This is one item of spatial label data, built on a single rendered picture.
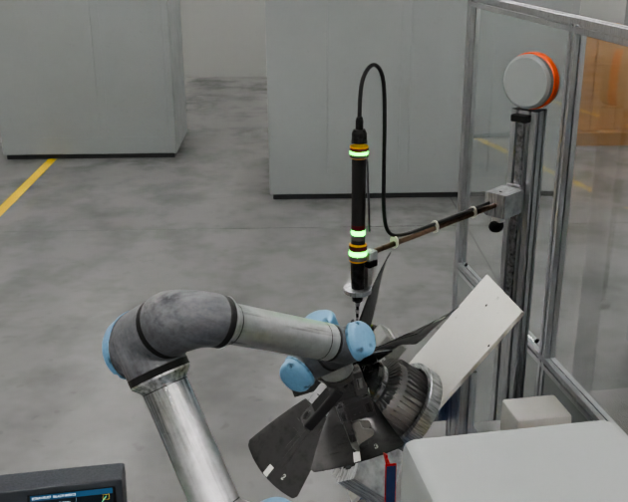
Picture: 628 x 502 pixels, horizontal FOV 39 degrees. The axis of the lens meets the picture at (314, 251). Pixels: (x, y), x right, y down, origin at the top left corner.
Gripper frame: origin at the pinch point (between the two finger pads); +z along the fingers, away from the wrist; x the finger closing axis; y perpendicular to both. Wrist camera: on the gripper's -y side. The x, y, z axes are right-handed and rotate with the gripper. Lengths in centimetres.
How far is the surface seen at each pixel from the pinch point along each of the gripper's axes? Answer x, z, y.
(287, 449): 27.0, 12.5, -16.4
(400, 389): 23.9, 5.3, 16.7
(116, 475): -15, -25, -48
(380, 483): 10.8, 20.8, 3.3
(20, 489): -17, -31, -65
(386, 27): 554, 18, 151
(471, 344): 30.2, 3.7, 39.2
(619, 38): 38, -60, 98
